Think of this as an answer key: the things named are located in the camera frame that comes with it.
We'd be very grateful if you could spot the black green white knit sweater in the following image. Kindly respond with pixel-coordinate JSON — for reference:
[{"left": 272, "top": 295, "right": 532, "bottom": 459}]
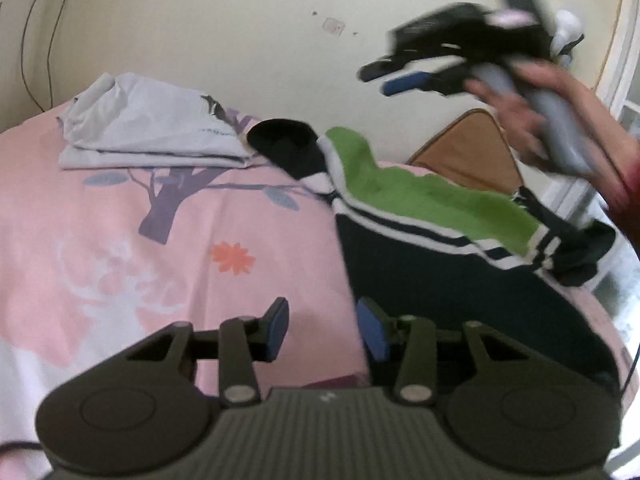
[{"left": 247, "top": 119, "right": 620, "bottom": 392}]

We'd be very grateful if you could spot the person right hand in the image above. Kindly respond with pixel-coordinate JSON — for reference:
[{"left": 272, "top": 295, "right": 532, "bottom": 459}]
[{"left": 464, "top": 61, "right": 639, "bottom": 210}]

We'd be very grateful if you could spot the white light bulb lamp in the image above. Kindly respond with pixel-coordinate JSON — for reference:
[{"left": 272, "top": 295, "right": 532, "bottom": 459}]
[{"left": 550, "top": 9, "right": 585, "bottom": 68}]

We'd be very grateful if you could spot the brown cushion pad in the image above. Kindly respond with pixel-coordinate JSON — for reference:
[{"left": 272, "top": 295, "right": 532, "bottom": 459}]
[{"left": 407, "top": 108, "right": 525, "bottom": 195}]

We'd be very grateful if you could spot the pink floral bed sheet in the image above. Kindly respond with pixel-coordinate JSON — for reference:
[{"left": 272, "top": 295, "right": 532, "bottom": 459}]
[{"left": 1, "top": 107, "right": 639, "bottom": 479}]

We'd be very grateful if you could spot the folded grey white t-shirt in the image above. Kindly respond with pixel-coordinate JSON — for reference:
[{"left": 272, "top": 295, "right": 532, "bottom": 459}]
[{"left": 58, "top": 73, "right": 254, "bottom": 169}]

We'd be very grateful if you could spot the wall cable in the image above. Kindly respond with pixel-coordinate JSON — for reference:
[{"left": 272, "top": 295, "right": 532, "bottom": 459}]
[{"left": 19, "top": 0, "right": 76, "bottom": 114}]

